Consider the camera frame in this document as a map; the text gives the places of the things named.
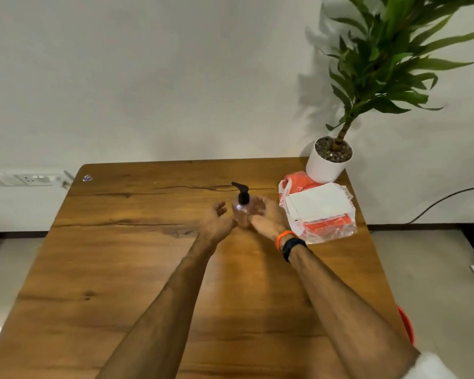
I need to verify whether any person's left hand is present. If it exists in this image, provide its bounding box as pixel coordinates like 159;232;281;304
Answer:
199;201;239;248

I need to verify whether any person's right hand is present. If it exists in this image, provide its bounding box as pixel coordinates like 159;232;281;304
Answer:
249;195;292;244

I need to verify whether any pink bottle with liquid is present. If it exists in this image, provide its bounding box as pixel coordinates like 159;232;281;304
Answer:
231;195;266;230

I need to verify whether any person's left forearm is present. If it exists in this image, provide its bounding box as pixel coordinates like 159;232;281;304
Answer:
96;236;219;379

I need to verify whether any person's right forearm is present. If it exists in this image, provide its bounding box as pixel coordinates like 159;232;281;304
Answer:
289;246;422;379

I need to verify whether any orange thread wristband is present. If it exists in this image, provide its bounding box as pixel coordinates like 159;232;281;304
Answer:
275;230;298;252

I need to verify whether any black braided wristband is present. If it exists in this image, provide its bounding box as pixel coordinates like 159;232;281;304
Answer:
281;237;309;263

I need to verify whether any stack of white tissues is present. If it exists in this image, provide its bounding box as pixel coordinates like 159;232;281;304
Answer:
285;182;355;223

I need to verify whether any orange white plastic tissue pack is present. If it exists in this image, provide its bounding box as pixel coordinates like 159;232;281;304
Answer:
278;170;358;246

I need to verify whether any white plant pot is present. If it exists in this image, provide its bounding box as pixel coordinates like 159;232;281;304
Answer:
304;135;354;185

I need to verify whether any red plastic bin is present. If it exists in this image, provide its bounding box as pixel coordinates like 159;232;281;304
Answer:
396;304;416;346

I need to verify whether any green potted plant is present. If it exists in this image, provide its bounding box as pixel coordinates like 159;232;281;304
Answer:
321;0;474;151

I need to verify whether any white shirt sleeve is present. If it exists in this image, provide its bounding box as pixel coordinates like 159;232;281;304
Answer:
402;352;460;379

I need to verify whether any black cable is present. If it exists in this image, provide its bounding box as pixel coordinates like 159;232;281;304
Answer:
408;183;474;225

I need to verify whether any white wall socket plate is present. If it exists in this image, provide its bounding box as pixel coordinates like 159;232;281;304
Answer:
0;173;65;187

